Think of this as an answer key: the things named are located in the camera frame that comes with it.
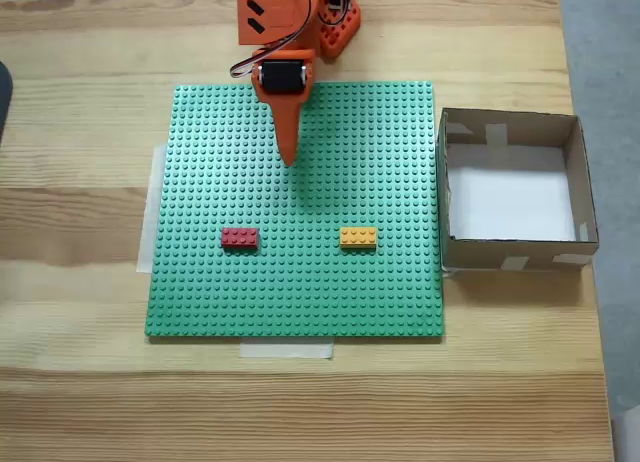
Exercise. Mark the brown cardboard box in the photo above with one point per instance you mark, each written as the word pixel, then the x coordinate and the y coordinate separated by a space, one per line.
pixel 475 254

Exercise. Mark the masking tape strip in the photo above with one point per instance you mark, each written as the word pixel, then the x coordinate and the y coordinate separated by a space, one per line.
pixel 150 207
pixel 285 351

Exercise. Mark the red lego block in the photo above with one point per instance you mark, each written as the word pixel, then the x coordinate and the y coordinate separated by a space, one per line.
pixel 241 239

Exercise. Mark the green lego baseplate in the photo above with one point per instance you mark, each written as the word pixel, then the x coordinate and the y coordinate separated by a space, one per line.
pixel 300 282

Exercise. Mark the yellow lego block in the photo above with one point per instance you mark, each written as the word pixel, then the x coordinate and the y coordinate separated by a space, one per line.
pixel 358 238

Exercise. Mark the white paper sheet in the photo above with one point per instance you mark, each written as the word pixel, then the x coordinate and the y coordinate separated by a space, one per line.
pixel 510 202

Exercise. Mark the black rounded object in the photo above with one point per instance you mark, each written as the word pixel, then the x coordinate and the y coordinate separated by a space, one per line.
pixel 4 102

